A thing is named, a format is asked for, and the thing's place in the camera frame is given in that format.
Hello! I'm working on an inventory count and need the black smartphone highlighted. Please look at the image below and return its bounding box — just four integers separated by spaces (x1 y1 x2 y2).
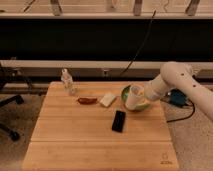
112 111 126 132

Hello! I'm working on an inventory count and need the clear plastic water bottle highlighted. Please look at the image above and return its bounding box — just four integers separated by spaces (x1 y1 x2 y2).
61 68 75 95

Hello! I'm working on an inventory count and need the black floor cable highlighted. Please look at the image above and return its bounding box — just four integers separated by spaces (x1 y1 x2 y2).
166 99 196 124

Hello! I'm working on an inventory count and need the black office chair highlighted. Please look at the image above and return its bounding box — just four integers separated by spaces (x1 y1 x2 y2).
0 63 25 142

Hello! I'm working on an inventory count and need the green ceramic bowl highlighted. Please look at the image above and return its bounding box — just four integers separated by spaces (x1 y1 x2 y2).
121 85 150 111

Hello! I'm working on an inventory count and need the blue box on floor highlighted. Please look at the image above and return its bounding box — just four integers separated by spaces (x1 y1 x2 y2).
169 90 186 107

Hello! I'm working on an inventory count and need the white rectangular block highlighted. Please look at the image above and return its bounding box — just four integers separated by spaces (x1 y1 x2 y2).
100 93 116 107

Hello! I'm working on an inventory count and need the red chili pepper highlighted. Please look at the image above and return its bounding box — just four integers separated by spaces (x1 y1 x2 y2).
77 98 97 105

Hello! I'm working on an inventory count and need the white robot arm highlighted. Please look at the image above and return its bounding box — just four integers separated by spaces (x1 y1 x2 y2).
144 61 213 122

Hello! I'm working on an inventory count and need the black hanging cable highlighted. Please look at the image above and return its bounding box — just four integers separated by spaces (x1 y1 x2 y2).
118 9 157 77

